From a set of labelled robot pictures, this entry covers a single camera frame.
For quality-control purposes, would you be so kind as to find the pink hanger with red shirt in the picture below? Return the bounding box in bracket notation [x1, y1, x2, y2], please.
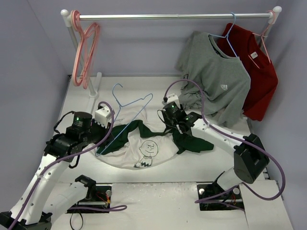
[252, 10, 276, 64]

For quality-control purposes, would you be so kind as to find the grey t-shirt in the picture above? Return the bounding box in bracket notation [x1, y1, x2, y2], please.
[175, 31, 251, 127]

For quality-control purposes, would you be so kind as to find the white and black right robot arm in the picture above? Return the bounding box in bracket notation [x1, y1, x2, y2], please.
[162, 102, 270, 197]

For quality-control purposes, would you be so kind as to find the white and green t-shirt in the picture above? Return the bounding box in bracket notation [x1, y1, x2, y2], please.
[89, 106, 214, 170]

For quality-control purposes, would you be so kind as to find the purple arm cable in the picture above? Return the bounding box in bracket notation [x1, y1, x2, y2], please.
[164, 80, 286, 204]
[3, 101, 128, 230]

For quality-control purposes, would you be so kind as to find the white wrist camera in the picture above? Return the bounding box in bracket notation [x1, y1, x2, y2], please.
[94, 106, 113, 129]
[162, 93, 180, 107]

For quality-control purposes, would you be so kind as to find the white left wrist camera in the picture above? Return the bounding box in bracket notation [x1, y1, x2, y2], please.
[94, 106, 113, 129]

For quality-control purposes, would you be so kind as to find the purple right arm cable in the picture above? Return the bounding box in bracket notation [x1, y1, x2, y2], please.
[164, 80, 286, 204]

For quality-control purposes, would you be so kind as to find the pink hanger bundle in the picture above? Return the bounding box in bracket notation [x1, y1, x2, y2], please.
[71, 10, 100, 89]

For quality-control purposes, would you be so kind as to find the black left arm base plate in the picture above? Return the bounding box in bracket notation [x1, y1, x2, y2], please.
[67, 175, 112, 214]

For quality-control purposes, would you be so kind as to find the silver and white clothes rack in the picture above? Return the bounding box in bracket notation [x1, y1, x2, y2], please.
[60, 6, 282, 113]

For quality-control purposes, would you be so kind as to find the blue hanger with grey shirt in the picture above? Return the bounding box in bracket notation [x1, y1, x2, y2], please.
[209, 12, 238, 58]

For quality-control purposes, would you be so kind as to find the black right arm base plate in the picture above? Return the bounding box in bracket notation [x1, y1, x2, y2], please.
[197, 174, 245, 212]

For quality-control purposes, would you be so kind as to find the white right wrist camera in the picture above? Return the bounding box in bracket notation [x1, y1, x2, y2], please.
[162, 93, 180, 107]

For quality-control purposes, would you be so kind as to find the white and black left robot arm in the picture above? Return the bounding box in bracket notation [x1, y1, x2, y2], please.
[0, 106, 114, 230]

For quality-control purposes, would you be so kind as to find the red t-shirt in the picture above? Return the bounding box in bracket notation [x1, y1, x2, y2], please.
[218, 23, 278, 121]

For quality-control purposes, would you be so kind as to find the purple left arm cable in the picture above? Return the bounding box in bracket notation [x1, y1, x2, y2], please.
[3, 101, 128, 230]

